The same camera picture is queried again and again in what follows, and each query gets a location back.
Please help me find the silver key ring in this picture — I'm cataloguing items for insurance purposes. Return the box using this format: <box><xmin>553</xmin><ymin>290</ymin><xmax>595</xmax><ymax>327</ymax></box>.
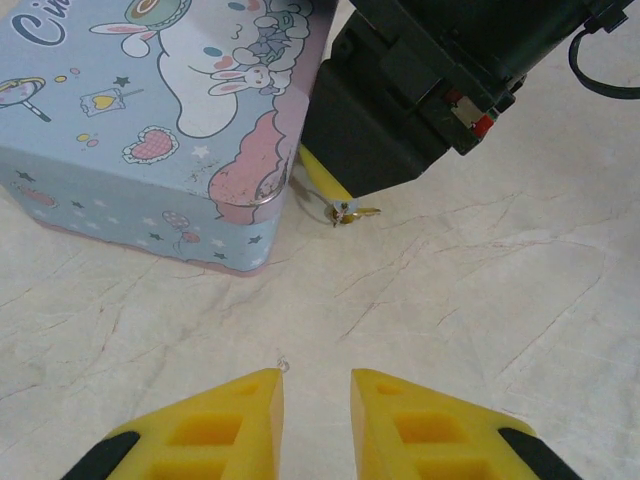
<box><xmin>326</xmin><ymin>198</ymin><xmax>359</xmax><ymax>228</ymax></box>

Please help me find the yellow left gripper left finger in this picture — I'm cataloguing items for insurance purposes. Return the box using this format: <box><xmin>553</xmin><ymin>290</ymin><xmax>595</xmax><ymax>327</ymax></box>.
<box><xmin>62</xmin><ymin>367</ymin><xmax>285</xmax><ymax>480</ymax></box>

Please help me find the black cable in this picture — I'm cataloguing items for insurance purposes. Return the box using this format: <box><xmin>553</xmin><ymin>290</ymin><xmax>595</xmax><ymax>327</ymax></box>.
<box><xmin>568</xmin><ymin>27</ymin><xmax>640</xmax><ymax>101</ymax></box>

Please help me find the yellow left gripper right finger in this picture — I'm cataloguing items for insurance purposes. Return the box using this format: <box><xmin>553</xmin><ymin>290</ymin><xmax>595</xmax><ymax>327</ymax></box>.
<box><xmin>350</xmin><ymin>368</ymin><xmax>571</xmax><ymax>480</ymax></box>

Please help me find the pastel cartoon bunny tin box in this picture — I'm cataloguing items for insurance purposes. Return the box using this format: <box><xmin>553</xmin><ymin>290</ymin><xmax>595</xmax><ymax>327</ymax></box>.
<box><xmin>0</xmin><ymin>0</ymin><xmax>341</xmax><ymax>279</ymax></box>

